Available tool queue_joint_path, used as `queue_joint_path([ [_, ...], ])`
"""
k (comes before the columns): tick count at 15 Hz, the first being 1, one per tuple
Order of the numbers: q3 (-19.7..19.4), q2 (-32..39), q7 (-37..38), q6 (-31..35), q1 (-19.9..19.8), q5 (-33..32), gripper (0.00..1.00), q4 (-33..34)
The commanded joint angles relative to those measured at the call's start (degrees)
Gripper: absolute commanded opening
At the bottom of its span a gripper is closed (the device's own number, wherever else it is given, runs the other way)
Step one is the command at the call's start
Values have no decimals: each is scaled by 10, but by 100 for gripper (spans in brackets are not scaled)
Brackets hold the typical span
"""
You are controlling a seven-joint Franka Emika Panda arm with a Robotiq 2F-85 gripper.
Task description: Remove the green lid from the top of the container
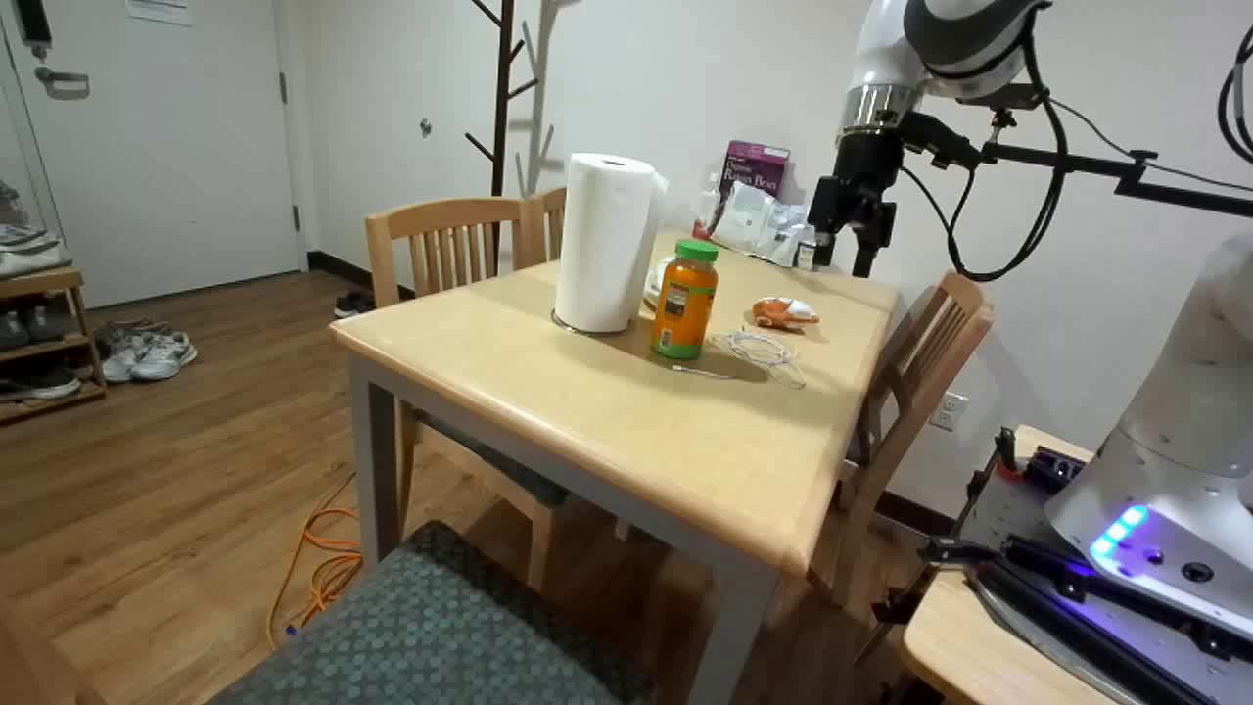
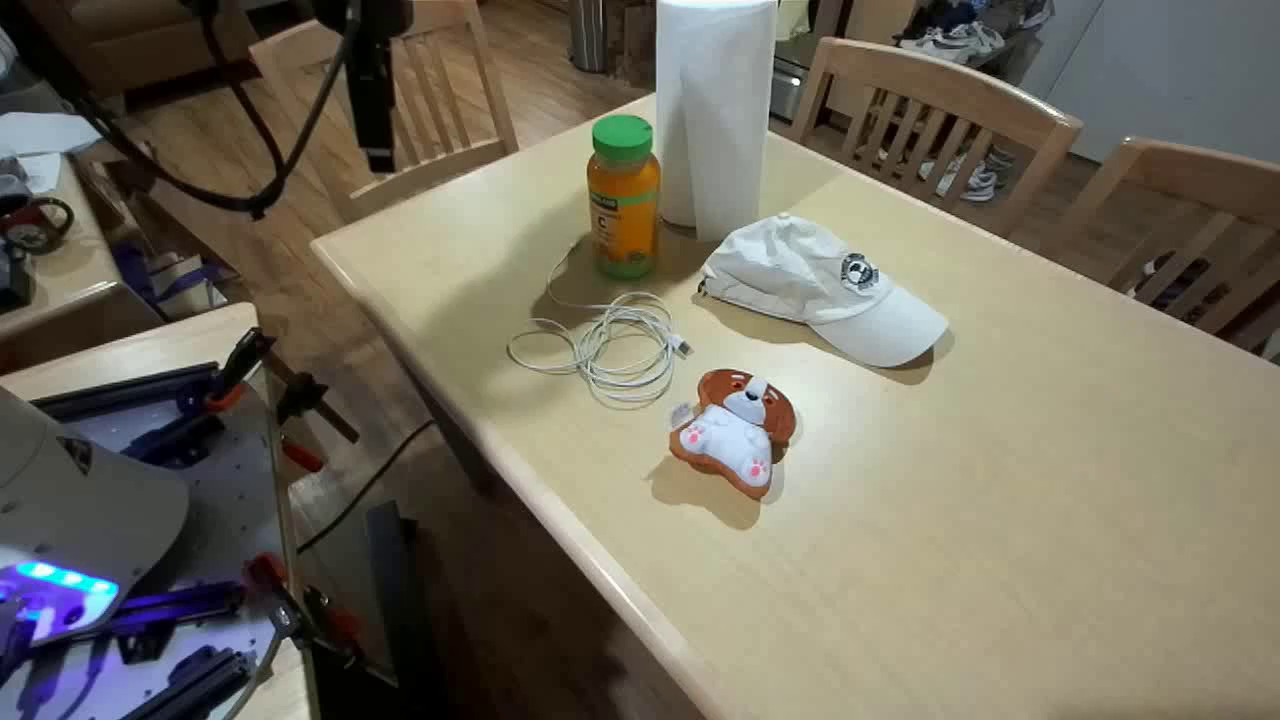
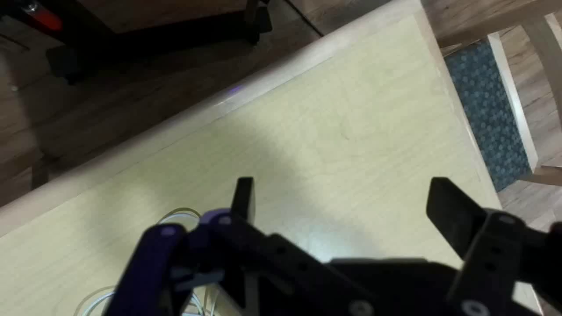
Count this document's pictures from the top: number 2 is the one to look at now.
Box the white sneakers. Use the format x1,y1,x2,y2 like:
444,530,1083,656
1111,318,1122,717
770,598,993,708
916,158,1001,204

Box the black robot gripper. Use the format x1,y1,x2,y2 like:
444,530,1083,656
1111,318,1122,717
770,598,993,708
310,0,413,174

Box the orange white plush toy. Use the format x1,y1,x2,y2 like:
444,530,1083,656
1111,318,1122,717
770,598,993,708
666,370,795,499

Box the wooden chair far left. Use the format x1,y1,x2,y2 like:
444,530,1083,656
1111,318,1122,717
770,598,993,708
246,0,515,226

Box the green bottle lid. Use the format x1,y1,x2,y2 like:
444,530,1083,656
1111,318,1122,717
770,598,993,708
593,112,650,162

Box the wooden chair right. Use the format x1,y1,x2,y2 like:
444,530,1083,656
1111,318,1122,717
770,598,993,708
1049,135,1280,361

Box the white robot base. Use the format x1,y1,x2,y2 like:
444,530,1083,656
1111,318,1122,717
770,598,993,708
0,394,193,646

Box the wooden side table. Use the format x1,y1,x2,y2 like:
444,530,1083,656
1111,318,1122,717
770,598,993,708
0,304,285,720

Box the white baseball cap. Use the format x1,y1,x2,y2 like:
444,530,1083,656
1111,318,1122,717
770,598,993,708
701,213,947,370

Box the white paper towel roll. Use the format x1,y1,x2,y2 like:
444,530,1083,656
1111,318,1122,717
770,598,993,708
654,0,774,239

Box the black orange clamp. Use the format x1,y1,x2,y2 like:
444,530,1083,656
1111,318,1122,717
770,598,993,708
119,325,363,473

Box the orange juice bottle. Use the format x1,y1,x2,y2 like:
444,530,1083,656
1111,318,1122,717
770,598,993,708
589,147,658,281

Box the white coiled cable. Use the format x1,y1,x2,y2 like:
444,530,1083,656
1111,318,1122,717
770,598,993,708
504,288,696,411

